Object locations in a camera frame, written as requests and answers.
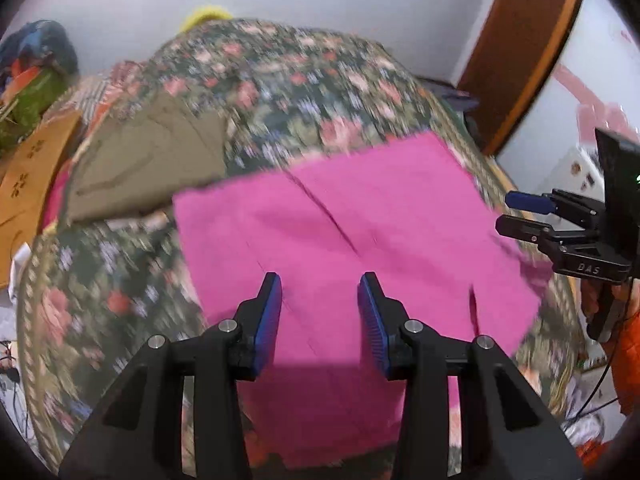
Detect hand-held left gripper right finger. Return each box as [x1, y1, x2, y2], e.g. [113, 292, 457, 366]
[357, 271, 585, 480]

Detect wooden door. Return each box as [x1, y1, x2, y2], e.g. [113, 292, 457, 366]
[457, 0, 589, 157]

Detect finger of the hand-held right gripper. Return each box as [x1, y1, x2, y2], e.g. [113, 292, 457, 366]
[505, 191, 558, 214]
[496, 214, 553, 247]

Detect pink wall decoration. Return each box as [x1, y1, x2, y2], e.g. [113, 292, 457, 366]
[554, 64, 632, 143]

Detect magenta pants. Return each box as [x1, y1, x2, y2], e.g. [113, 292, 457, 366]
[172, 131, 551, 470]

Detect striped orange cloth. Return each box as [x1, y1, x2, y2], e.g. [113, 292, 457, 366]
[65, 60, 153, 136]

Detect white appliance with stickers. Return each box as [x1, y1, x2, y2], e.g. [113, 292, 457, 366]
[542, 144, 608, 202]

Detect yellow cloth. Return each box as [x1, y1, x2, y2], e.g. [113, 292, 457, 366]
[180, 6, 234, 34]

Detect person's right forearm orange sleeve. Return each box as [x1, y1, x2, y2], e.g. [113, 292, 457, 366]
[602, 280, 640, 417]

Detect person's right hand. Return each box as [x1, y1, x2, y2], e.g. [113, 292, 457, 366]
[581, 280, 602, 335]

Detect olive green folded pants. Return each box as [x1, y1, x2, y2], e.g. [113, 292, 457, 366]
[65, 92, 230, 225]

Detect floral bed blanket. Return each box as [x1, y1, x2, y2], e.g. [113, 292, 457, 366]
[15, 17, 590, 480]

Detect pile of blue green clothes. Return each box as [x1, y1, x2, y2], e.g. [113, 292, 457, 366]
[0, 20, 81, 157]

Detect black cable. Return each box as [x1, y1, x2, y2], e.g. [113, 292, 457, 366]
[564, 305, 632, 422]

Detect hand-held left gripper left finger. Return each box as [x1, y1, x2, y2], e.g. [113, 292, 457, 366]
[59, 272, 283, 480]

